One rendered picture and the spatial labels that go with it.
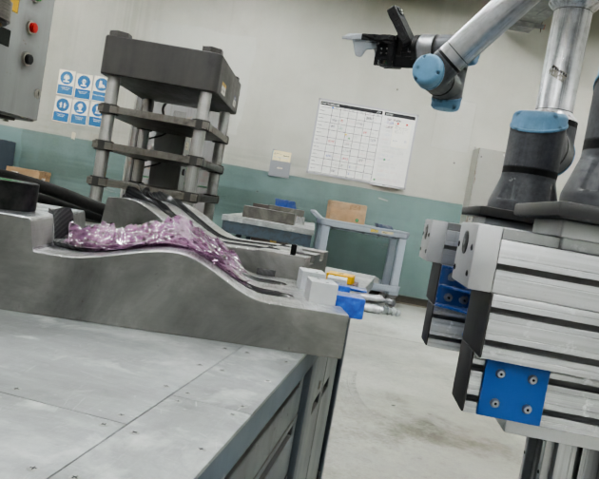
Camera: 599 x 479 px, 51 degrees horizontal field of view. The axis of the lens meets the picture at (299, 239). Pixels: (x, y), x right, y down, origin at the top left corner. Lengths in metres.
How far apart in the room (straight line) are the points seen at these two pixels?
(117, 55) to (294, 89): 2.95
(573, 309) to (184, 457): 0.61
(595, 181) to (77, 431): 0.73
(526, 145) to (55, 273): 1.00
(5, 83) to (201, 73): 3.43
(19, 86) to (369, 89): 6.20
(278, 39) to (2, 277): 7.13
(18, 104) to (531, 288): 1.34
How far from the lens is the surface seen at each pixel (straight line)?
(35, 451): 0.44
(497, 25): 1.55
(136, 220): 1.14
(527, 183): 1.41
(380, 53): 1.78
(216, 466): 0.48
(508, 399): 0.96
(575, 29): 1.64
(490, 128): 7.86
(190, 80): 5.07
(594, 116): 0.98
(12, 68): 1.76
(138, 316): 0.76
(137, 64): 5.19
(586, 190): 0.94
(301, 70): 7.70
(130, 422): 0.49
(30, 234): 0.77
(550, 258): 0.90
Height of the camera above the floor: 0.98
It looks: 3 degrees down
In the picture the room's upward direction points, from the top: 10 degrees clockwise
